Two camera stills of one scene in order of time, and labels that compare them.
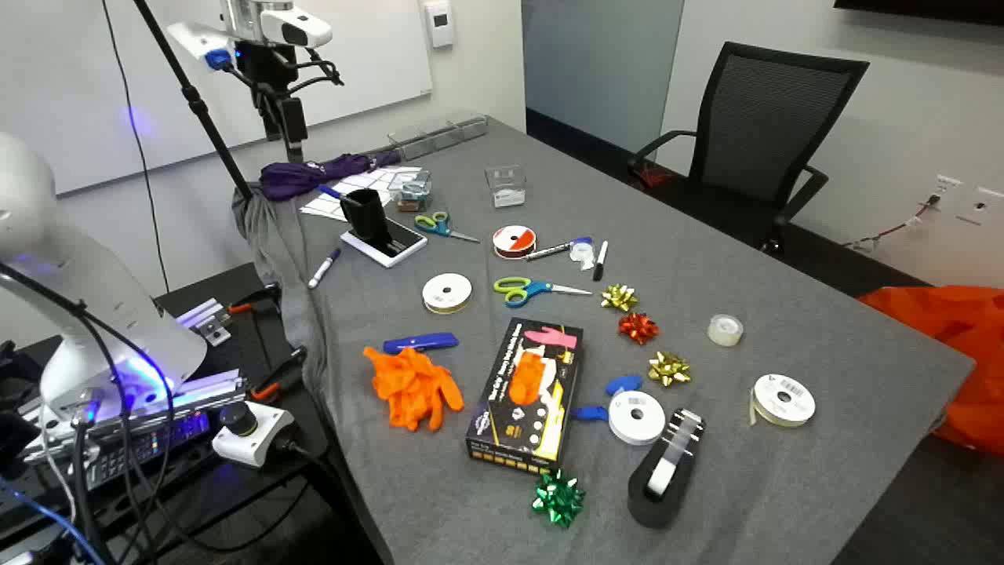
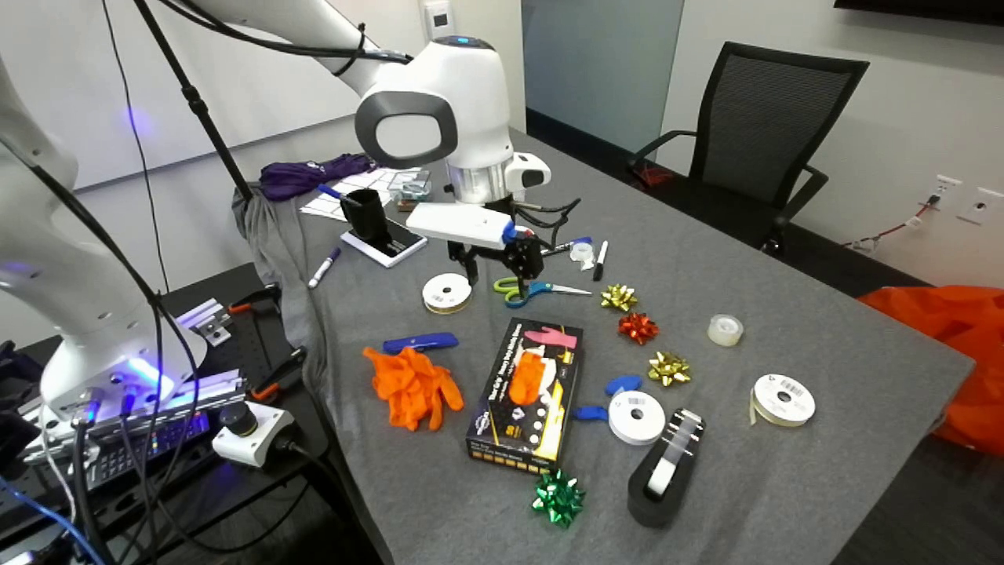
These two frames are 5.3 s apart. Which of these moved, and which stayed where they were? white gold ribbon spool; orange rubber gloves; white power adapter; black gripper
Moved: black gripper
Stayed: orange rubber gloves; white gold ribbon spool; white power adapter
